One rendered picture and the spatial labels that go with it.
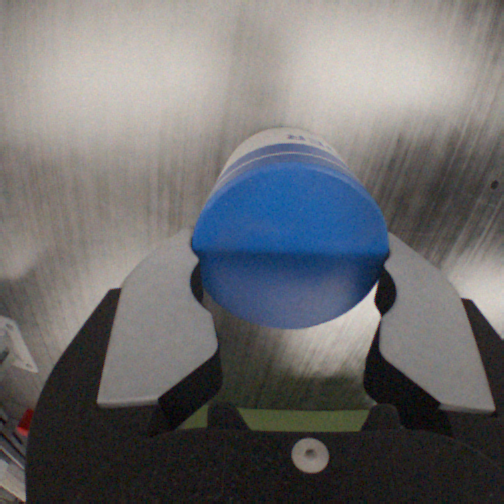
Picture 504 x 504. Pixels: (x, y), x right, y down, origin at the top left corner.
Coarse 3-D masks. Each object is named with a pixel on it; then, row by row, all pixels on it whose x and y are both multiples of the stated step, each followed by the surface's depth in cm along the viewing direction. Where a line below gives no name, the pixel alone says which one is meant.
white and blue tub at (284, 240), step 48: (288, 144) 11; (240, 192) 9; (288, 192) 9; (336, 192) 9; (192, 240) 10; (240, 240) 10; (288, 240) 10; (336, 240) 10; (384, 240) 10; (240, 288) 11; (288, 288) 11; (336, 288) 11
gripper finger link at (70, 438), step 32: (96, 320) 7; (64, 352) 6; (96, 352) 6; (64, 384) 6; (96, 384) 6; (32, 416) 5; (64, 416) 5; (96, 416) 5; (128, 416) 5; (160, 416) 6; (32, 448) 4; (64, 448) 4; (96, 448) 5; (32, 480) 4; (64, 480) 4
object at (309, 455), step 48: (192, 432) 5; (240, 432) 5; (288, 432) 5; (336, 432) 5; (384, 432) 4; (432, 432) 4; (96, 480) 4; (144, 480) 4; (192, 480) 4; (240, 480) 4; (288, 480) 4; (336, 480) 4; (384, 480) 4; (432, 480) 4; (480, 480) 4
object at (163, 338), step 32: (160, 256) 10; (192, 256) 10; (128, 288) 8; (160, 288) 8; (192, 288) 9; (128, 320) 7; (160, 320) 7; (192, 320) 7; (128, 352) 6; (160, 352) 6; (192, 352) 7; (128, 384) 6; (160, 384) 6; (192, 384) 6
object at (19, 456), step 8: (0, 408) 38; (0, 416) 38; (8, 416) 39; (0, 424) 37; (0, 432) 38; (16, 432) 41; (0, 440) 37; (8, 440) 40; (16, 440) 41; (24, 440) 44; (8, 448) 39; (16, 448) 42; (24, 448) 44; (16, 456) 41; (24, 456) 44; (24, 464) 43; (8, 472) 50
